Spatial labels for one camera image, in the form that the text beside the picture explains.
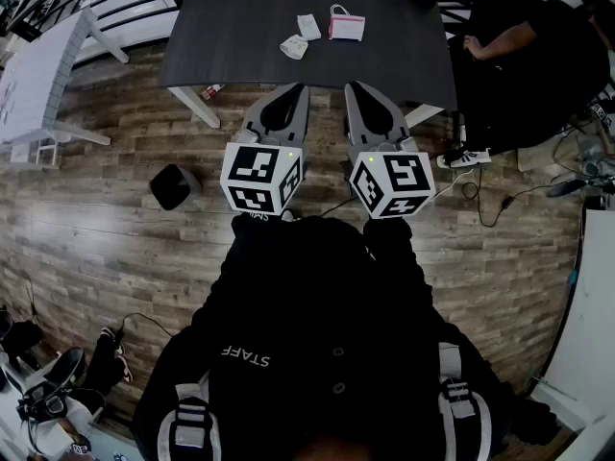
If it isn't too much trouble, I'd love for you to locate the person's black clothed body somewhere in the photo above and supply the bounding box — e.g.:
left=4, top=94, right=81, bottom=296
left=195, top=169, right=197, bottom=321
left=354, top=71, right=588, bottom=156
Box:
left=132, top=213, right=561, bottom=461

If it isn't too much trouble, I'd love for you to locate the person's left forearm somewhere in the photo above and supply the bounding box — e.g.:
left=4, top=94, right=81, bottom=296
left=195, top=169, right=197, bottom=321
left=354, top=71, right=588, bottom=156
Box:
left=206, top=211, right=302, bottom=309

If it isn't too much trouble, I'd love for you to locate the black headset gear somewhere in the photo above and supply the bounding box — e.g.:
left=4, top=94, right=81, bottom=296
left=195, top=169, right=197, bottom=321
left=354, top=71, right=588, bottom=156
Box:
left=16, top=381, right=107, bottom=422

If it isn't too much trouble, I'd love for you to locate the person's right forearm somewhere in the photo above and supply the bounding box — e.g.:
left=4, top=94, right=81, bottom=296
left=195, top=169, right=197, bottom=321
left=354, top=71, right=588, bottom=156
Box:
left=363, top=217, right=437, bottom=309

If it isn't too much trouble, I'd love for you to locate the black cable with adapter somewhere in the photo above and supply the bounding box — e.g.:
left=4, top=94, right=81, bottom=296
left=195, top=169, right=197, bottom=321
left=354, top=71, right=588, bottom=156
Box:
left=460, top=168, right=558, bottom=230

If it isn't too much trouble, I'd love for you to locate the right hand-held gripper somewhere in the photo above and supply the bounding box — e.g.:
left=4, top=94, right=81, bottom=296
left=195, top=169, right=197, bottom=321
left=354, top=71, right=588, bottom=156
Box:
left=343, top=81, right=437, bottom=221

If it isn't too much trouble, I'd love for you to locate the white floor cable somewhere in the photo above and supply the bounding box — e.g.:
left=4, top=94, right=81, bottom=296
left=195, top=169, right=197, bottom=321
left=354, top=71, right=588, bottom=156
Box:
left=430, top=167, right=477, bottom=205

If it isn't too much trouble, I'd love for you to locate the black waste bin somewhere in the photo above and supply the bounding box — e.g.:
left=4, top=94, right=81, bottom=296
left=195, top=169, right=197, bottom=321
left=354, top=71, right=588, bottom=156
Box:
left=149, top=163, right=202, bottom=212

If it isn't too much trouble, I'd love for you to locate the black office chair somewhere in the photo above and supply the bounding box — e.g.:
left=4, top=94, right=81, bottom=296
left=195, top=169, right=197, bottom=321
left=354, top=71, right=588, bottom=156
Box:
left=45, top=346, right=88, bottom=389

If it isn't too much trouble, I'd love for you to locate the grey right backpack strap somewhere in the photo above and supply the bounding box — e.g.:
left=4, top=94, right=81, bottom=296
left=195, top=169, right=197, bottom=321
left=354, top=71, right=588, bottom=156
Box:
left=435, top=341, right=495, bottom=461

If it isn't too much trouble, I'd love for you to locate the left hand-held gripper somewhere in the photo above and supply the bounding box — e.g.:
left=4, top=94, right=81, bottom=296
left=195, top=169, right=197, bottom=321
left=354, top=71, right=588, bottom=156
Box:
left=219, top=83, right=312, bottom=216

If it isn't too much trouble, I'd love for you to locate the small pink white bag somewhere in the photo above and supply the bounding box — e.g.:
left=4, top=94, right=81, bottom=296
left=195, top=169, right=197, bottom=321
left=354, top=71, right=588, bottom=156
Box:
left=328, top=3, right=366, bottom=43

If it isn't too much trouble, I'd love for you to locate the white desk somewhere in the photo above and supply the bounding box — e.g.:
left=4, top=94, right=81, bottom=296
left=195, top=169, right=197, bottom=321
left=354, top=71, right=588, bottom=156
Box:
left=0, top=348, right=140, bottom=461

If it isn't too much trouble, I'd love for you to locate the white tiled table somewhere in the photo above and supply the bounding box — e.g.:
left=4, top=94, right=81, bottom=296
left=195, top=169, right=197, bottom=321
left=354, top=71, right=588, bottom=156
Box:
left=0, top=7, right=131, bottom=166

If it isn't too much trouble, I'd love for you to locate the grey left backpack strap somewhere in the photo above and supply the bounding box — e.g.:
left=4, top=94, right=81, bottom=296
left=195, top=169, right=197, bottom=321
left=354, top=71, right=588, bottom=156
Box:
left=158, top=384, right=223, bottom=461

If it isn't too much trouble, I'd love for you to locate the white paper packet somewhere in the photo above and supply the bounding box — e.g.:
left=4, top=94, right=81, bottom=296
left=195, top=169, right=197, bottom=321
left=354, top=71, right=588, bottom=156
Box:
left=296, top=13, right=322, bottom=41

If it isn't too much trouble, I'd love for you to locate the grey backpack strap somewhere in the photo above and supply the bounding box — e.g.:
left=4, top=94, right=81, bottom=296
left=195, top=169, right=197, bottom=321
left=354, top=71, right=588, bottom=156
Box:
left=158, top=384, right=223, bottom=461
left=435, top=341, right=495, bottom=461

